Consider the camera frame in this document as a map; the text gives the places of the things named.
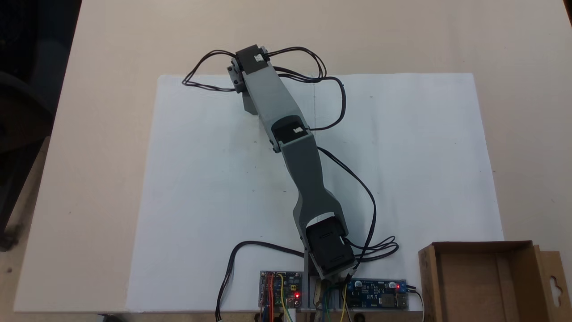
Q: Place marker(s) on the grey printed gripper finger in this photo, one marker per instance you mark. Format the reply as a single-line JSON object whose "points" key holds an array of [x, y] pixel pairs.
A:
{"points": [[251, 103]]}

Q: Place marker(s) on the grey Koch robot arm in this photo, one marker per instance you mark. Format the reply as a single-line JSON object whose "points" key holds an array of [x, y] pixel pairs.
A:
{"points": [[304, 170]]}

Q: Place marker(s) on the blue circuit board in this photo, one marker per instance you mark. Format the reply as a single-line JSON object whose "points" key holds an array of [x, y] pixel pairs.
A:
{"points": [[375, 293]]}

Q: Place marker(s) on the brown cardboard box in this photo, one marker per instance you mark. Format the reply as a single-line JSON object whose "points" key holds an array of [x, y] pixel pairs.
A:
{"points": [[469, 286]]}

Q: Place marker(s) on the white paper sheet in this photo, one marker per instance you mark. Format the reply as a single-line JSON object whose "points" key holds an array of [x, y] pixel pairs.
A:
{"points": [[424, 179], [201, 201]]}

